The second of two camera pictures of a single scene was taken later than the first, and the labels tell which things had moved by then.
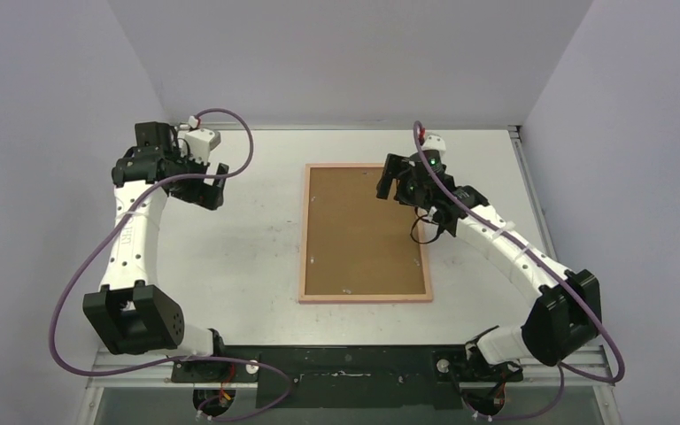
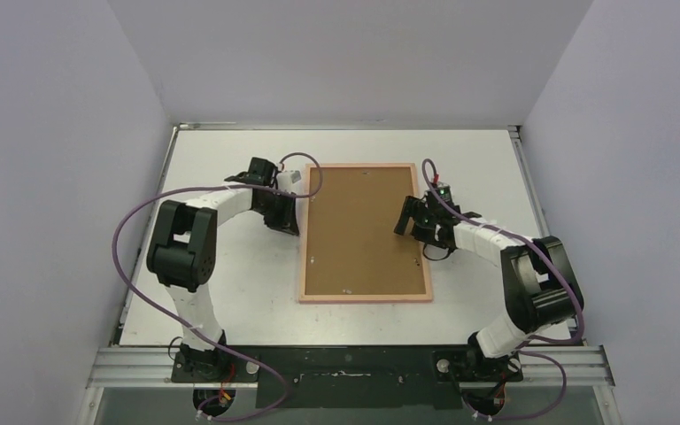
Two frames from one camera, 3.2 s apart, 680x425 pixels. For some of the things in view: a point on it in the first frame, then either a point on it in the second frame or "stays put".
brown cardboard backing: [357, 243] stays put
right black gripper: [392, 178] -> [416, 220]
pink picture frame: [356, 247] stays put
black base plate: [347, 377] stays put
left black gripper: [203, 194] -> [286, 222]
